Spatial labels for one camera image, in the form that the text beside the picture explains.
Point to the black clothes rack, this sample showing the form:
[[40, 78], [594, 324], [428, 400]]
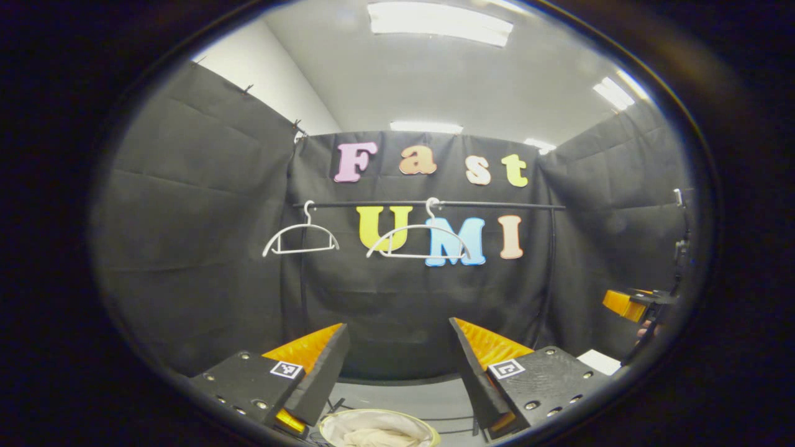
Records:
[[497, 205]]

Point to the white paper sheet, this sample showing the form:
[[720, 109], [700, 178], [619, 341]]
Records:
[[599, 361]]

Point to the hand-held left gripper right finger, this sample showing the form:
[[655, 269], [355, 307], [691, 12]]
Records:
[[469, 372]]

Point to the cream shirt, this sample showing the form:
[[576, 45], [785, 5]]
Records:
[[379, 437]]

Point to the large ceiling light panel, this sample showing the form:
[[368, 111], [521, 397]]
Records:
[[438, 22]]

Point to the white plastic hanger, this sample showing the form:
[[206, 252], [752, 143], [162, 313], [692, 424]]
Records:
[[304, 228], [416, 228]]

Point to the white laundry hamper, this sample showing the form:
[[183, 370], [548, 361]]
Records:
[[360, 419]]

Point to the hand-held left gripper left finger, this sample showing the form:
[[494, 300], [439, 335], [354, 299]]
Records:
[[323, 366]]

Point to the black backdrop cloth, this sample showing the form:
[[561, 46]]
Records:
[[205, 236]]

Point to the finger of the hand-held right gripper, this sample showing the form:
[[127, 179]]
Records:
[[621, 304]]

